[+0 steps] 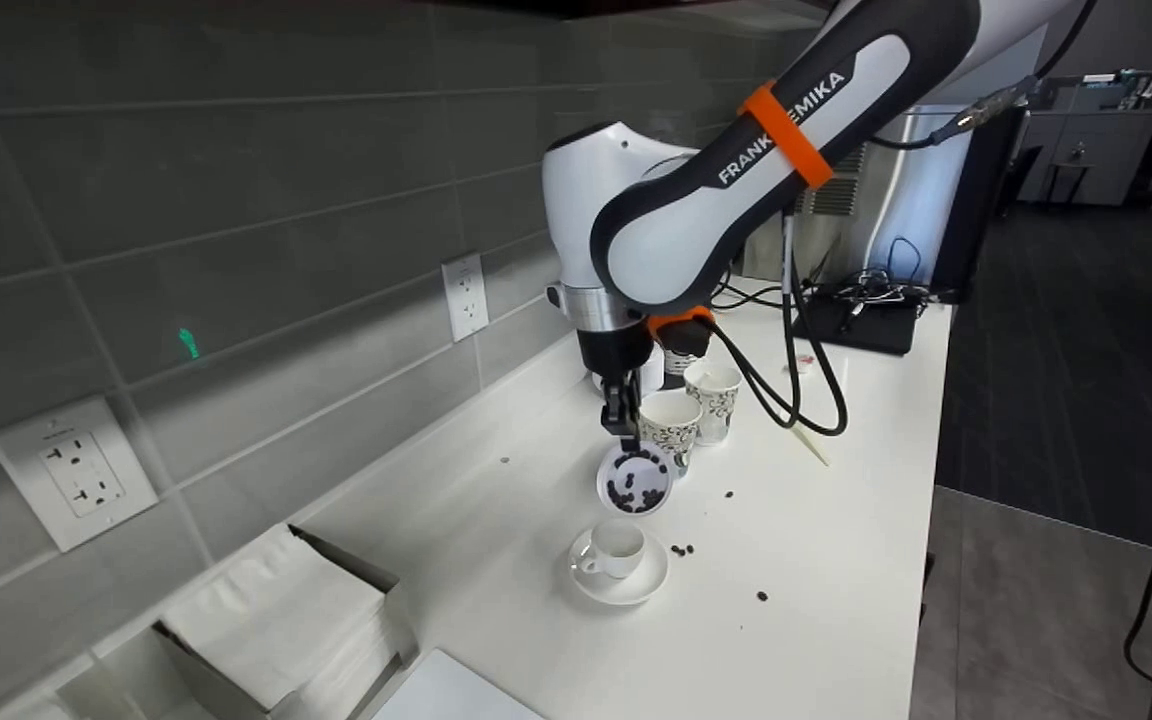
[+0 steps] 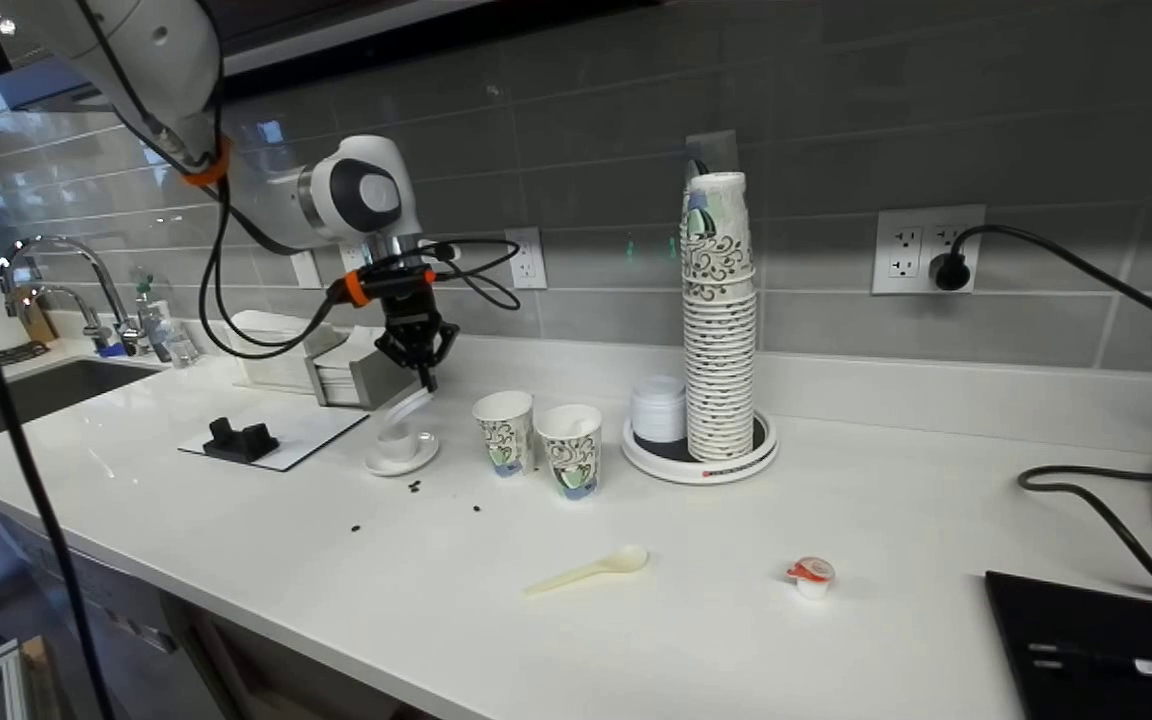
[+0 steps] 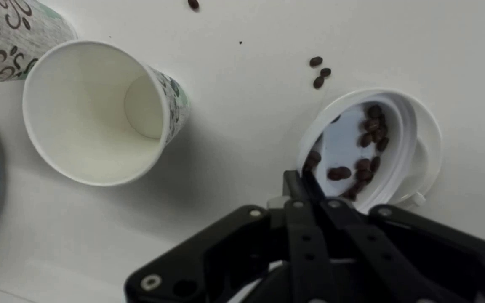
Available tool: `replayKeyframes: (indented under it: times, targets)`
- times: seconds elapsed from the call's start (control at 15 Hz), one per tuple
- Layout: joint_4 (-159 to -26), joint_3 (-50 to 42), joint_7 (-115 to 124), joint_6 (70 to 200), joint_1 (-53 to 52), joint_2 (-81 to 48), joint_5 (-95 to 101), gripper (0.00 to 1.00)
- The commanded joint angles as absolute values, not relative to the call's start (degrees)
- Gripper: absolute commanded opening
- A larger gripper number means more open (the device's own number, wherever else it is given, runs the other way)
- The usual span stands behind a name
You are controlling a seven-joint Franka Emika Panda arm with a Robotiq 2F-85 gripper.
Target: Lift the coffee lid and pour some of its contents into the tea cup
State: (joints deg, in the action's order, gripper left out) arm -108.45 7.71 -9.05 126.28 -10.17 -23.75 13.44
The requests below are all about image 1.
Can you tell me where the black robot wrist cable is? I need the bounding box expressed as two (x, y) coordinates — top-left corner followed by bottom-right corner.
(702, 196), (856, 443)

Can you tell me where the patterned paper cup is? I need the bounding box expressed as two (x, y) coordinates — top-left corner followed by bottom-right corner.
(637, 386), (707, 478)
(680, 360), (748, 447)

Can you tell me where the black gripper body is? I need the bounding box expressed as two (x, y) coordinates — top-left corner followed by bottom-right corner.
(573, 324), (659, 398)

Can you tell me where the orange cable strap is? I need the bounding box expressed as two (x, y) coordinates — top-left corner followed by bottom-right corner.
(739, 79), (840, 193)

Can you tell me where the black tall cabinet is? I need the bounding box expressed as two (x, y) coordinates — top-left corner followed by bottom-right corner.
(932, 101), (1030, 305)

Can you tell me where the white napkin dispenser box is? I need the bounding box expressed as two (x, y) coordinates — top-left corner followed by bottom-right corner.
(149, 518), (425, 720)

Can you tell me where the white wall outlet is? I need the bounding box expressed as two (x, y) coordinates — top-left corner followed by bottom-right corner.
(437, 253), (495, 343)
(0, 390), (160, 556)

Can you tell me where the white tea cup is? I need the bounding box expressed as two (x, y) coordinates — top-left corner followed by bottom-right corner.
(581, 517), (654, 584)

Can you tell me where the white flat tray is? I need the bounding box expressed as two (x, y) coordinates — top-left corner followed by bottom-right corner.
(374, 645), (548, 720)

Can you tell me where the dark coffee bean heap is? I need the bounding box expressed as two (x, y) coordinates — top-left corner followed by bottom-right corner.
(603, 450), (667, 517)

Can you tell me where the cream plastic spoon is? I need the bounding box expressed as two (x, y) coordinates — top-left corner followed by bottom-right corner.
(790, 420), (838, 470)

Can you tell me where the black device on counter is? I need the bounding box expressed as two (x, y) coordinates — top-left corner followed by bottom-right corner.
(791, 279), (930, 360)

